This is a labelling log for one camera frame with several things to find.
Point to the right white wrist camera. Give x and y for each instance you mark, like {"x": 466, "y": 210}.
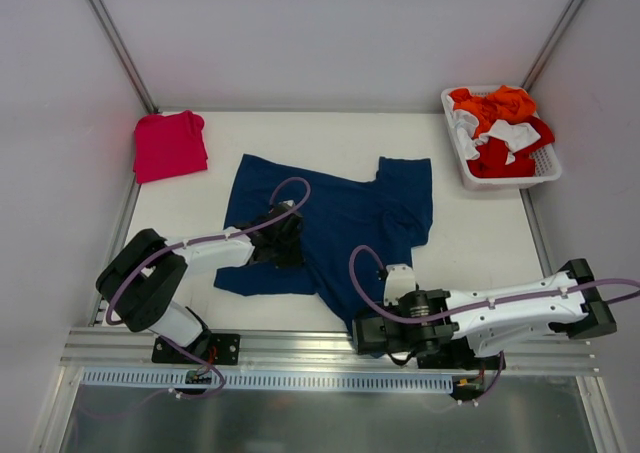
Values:
{"x": 400, "y": 280}

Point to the navy blue t-shirt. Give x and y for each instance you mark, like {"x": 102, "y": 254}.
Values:
{"x": 392, "y": 214}

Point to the left aluminium corner post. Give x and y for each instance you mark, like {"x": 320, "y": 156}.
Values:
{"x": 125, "y": 60}

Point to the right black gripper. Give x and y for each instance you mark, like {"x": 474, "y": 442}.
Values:
{"x": 364, "y": 335}

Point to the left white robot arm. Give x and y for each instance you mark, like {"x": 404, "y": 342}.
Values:
{"x": 141, "y": 282}

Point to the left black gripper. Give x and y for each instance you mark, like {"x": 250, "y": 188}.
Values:
{"x": 288, "y": 240}

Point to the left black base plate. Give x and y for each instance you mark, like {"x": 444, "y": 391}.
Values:
{"x": 218, "y": 348}

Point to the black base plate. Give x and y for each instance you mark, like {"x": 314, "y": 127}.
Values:
{"x": 218, "y": 348}
{"x": 456, "y": 355}

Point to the folded pink t-shirt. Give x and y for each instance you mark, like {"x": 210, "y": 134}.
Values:
{"x": 168, "y": 146}

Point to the red t-shirt in basket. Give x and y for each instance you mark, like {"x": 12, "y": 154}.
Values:
{"x": 491, "y": 163}

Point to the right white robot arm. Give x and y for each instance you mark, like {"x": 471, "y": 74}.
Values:
{"x": 467, "y": 330}

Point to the white slotted cable duct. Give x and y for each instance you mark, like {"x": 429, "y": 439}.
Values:
{"x": 270, "y": 380}

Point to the orange t-shirt in basket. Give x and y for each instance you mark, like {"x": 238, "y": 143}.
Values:
{"x": 513, "y": 105}

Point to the white plastic basket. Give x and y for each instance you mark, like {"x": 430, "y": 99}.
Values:
{"x": 547, "y": 166}

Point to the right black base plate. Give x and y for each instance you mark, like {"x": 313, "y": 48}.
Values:
{"x": 456, "y": 355}

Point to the white t-shirt in basket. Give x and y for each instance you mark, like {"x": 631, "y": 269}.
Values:
{"x": 465, "y": 126}

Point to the right aluminium corner post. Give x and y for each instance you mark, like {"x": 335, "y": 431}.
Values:
{"x": 584, "y": 29}

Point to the aluminium corner post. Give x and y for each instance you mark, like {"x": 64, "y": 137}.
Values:
{"x": 584, "y": 29}
{"x": 125, "y": 60}

